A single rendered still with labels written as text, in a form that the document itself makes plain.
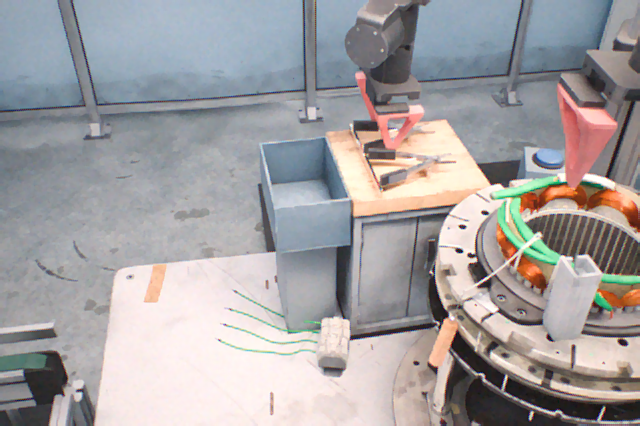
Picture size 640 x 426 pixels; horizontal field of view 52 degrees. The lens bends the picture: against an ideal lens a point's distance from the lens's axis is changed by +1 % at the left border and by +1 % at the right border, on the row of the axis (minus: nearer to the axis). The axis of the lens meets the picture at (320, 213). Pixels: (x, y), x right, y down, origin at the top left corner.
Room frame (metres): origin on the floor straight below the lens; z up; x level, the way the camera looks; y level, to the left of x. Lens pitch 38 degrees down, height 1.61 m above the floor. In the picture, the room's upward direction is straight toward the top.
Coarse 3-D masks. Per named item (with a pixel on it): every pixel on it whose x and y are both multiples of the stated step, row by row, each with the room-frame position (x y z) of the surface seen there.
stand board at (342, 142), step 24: (336, 144) 0.85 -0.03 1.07; (432, 144) 0.85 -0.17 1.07; (456, 144) 0.85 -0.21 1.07; (360, 168) 0.79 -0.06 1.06; (384, 168) 0.79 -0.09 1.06; (432, 168) 0.79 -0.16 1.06; (456, 168) 0.79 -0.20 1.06; (360, 192) 0.73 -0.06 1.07; (384, 192) 0.73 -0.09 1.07; (408, 192) 0.73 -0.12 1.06; (432, 192) 0.73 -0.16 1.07; (456, 192) 0.73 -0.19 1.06
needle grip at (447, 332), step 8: (448, 328) 0.49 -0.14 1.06; (456, 328) 0.49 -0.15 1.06; (440, 336) 0.49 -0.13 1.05; (448, 336) 0.48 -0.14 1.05; (440, 344) 0.48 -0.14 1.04; (448, 344) 0.48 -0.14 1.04; (432, 352) 0.48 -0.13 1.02; (440, 352) 0.48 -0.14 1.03; (432, 360) 0.48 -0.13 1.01; (440, 360) 0.48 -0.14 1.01
